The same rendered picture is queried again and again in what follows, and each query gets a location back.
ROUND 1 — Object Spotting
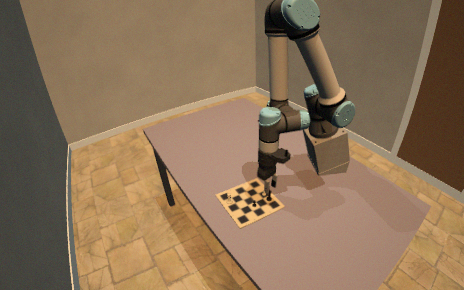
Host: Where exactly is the tan and dark brown chessboard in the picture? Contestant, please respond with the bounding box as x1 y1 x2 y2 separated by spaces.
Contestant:
216 178 285 229

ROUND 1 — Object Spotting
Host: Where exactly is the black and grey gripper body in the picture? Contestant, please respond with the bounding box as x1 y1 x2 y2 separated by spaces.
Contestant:
257 140 291 181

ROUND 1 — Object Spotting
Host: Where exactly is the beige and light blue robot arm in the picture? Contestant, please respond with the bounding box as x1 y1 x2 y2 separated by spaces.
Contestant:
259 0 355 143

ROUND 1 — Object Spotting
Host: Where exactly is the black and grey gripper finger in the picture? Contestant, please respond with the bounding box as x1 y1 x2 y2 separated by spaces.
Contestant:
263 179 270 193
271 173 278 188

